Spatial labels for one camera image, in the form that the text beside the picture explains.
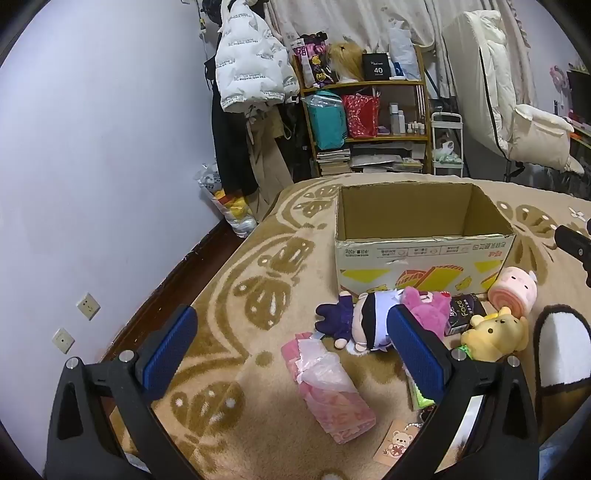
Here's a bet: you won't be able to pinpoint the cream patterned curtain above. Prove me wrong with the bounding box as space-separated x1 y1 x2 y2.
268 0 536 112

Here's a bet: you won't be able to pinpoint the purple plush doll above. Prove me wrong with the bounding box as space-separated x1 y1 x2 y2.
315 291 407 355

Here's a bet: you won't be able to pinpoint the pink roll cake plush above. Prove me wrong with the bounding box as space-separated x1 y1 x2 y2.
488 267 539 319

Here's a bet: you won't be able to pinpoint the pink plush bear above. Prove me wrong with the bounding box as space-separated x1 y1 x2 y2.
399 286 455 343

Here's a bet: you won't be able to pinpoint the stack of books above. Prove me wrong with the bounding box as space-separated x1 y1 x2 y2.
316 148 352 176

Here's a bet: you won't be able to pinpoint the teal bag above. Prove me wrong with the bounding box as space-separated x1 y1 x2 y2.
305 90 348 151

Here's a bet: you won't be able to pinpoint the stack of papers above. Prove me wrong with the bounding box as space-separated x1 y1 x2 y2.
351 143 424 175

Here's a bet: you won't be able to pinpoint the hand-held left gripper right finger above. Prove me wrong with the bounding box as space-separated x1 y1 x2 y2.
383 305 541 480

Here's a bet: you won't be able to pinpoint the clear plastic bag with toys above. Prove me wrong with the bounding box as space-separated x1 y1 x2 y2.
194 161 259 238

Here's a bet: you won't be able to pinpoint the black hanging clothes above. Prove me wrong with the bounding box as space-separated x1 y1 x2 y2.
205 60 259 195

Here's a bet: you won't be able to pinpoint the white padded chair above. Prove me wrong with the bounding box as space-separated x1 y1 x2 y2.
443 9 585 183

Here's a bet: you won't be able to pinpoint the white plastic bag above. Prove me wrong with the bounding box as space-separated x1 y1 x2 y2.
387 23 423 80

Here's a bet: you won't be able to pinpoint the white puffer jacket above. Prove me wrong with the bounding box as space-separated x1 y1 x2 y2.
215 0 300 114

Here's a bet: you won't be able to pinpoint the yellow plush bear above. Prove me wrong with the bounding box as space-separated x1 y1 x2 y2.
460 310 529 363

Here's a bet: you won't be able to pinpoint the cardboard box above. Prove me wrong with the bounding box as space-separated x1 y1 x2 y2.
335 182 517 301

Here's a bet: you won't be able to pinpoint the pink tissue pack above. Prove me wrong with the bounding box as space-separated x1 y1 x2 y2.
281 331 377 445

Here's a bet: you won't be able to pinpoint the bear print card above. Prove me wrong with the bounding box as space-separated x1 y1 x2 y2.
374 419 419 464

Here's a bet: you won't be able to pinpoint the black box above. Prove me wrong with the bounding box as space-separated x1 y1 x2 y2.
362 53 391 81

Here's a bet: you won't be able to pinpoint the brown and white slipper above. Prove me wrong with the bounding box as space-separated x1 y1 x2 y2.
533 305 591 444

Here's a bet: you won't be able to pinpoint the green tissue packet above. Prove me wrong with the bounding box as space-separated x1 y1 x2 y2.
406 369 437 411

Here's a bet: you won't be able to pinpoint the beige hanging coat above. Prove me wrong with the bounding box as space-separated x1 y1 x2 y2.
245 108 296 222

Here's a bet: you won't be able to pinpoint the white wall socket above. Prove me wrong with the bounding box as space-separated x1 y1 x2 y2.
76 292 101 320
52 328 75 355

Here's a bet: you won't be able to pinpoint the group of white cosmetic bottles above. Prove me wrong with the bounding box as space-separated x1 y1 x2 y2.
388 102 428 137

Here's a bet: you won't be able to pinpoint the pink desk fan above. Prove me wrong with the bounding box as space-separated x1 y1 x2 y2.
549 65 571 114

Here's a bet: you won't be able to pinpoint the red patterned bag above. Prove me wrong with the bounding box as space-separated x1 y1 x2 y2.
342 93 382 139

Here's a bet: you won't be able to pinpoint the wooden shelf unit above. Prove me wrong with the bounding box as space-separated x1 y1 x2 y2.
298 44 432 176

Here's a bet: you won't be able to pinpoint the blonde wig head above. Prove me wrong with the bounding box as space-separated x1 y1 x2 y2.
328 41 368 84

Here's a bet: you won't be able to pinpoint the purple and pink package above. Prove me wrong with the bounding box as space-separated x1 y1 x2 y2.
291 32 335 88

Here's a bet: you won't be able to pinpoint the white trolley cart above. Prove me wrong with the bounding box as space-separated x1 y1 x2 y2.
430 112 465 176

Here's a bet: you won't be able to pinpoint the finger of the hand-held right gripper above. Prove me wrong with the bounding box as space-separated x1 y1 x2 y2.
554 224 591 287

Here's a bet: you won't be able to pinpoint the black monitor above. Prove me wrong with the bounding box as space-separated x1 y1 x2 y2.
566 69 591 123

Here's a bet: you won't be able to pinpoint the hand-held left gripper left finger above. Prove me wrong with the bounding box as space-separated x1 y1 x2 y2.
44 304 199 480

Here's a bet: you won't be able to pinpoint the black tote bag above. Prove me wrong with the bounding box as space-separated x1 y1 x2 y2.
279 104 315 181

